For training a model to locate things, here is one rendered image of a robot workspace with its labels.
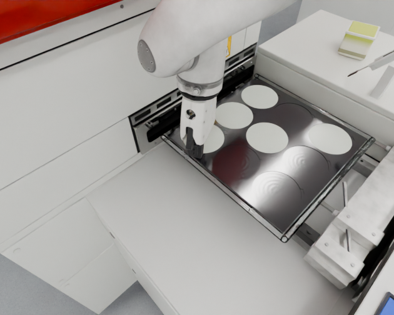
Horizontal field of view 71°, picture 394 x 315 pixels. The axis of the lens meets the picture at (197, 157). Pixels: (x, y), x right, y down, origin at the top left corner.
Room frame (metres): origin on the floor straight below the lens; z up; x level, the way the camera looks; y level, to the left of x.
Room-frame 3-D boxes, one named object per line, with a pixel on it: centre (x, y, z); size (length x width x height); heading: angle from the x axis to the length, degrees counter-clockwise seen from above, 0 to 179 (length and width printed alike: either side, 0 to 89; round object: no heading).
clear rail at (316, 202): (0.33, -0.29, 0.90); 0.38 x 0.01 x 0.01; 134
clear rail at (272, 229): (0.33, -0.04, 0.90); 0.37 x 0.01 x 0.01; 44
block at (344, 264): (0.17, -0.25, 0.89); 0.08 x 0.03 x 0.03; 44
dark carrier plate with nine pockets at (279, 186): (0.46, -0.17, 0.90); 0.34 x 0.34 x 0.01; 44
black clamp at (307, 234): (0.21, -0.21, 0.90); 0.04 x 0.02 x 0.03; 44
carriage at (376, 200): (0.28, -0.37, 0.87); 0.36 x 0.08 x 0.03; 134
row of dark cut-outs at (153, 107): (0.60, -0.01, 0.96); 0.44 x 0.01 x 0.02; 134
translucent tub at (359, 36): (0.72, -0.44, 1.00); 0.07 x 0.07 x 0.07; 58
